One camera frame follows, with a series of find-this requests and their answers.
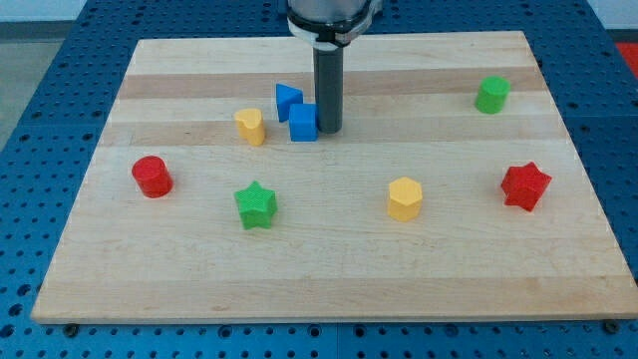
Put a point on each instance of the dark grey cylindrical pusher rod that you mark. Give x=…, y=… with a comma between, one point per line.
x=328, y=83

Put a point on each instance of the blue triangle block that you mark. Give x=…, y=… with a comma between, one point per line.
x=285, y=97

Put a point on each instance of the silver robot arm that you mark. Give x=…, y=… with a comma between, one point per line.
x=329, y=26

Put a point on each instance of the yellow heart block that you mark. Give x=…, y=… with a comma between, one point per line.
x=250, y=125

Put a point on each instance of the blue cube block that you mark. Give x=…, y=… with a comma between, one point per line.
x=303, y=123

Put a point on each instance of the yellow hexagon block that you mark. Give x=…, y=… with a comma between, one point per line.
x=405, y=199

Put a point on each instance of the green star block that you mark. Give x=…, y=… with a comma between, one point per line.
x=256, y=205

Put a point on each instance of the green cylinder block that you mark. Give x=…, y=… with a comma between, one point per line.
x=492, y=94

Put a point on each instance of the light wooden board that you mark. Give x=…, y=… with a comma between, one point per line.
x=332, y=253

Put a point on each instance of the red cylinder block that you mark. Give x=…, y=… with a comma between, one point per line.
x=152, y=176

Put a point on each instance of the red star block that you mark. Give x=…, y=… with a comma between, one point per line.
x=524, y=186

